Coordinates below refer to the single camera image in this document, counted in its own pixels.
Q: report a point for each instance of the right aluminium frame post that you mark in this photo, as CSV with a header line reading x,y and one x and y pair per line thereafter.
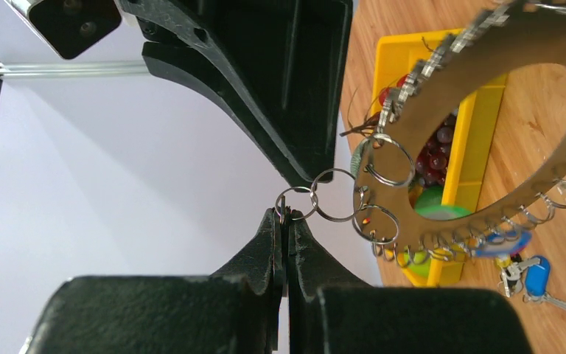
x,y
57,70

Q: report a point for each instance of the netted green melon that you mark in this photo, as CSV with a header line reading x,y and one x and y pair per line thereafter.
x,y
356,158

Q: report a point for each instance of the purple grape bunch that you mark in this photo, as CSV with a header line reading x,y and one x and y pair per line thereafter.
x,y
432,161

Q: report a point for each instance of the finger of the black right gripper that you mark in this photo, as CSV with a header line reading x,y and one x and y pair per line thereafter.
x,y
275,67

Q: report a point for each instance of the yellow plastic tray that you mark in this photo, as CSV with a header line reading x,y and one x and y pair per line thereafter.
x,y
475,126

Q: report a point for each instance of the light green apple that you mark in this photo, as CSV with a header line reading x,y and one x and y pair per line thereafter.
x,y
436,259

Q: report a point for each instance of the key bunch with coloured tags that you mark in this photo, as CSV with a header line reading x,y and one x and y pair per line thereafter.
x,y
518,275

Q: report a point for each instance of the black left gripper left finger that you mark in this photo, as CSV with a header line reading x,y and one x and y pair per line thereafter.
x,y
233,310

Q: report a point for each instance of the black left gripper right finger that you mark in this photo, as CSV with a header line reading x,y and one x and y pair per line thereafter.
x,y
334,311

